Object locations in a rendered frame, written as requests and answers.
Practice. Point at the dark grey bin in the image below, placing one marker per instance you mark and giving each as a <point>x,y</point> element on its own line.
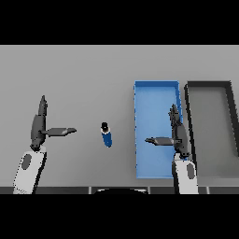
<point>214,130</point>

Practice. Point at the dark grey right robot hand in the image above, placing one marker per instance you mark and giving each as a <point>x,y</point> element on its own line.
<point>179,137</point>

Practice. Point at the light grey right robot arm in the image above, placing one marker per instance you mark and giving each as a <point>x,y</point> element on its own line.
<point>186,174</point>

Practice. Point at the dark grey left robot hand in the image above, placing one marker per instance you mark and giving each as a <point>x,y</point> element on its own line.
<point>38,127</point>

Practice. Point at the blue bin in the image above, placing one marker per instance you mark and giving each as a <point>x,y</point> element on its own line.
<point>155,130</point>

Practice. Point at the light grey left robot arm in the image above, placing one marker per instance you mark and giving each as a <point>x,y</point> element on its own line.
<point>28,171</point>

